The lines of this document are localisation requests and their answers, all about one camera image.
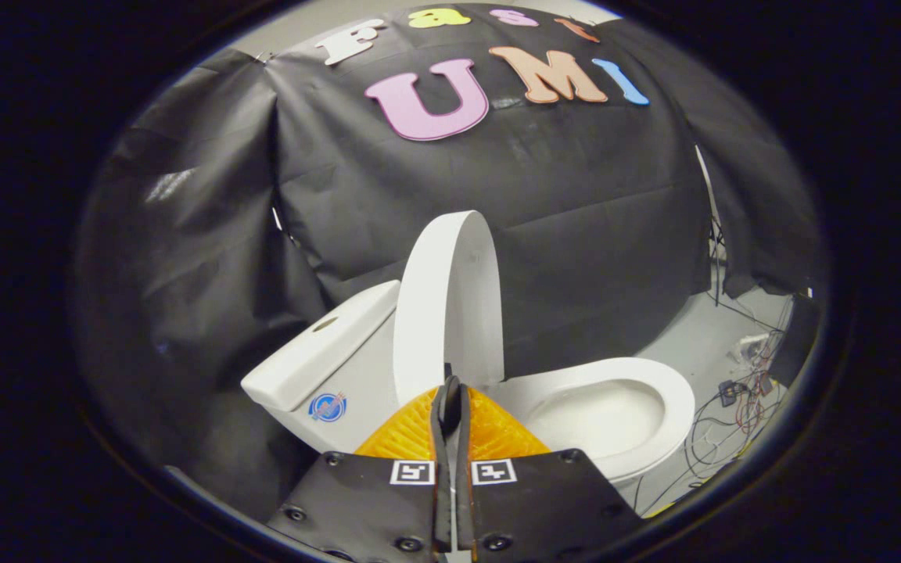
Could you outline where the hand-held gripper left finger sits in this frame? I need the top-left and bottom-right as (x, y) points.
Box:
(267, 375), (461, 563)

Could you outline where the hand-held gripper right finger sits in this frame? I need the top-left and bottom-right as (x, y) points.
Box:
(454, 379), (644, 563)

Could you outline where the white toilet lid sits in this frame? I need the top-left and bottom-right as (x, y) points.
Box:
(393, 210), (506, 409)

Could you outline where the white toilet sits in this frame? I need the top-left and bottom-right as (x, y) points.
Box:
(241, 280), (697, 505)

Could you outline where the black backdrop cloth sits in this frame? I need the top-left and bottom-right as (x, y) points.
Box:
(75, 4), (824, 521)

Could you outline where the thin metal stand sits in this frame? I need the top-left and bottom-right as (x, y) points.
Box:
(693, 145), (730, 310)

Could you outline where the tangle of thin floor cables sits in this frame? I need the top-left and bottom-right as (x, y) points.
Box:
(681, 328), (794, 489)

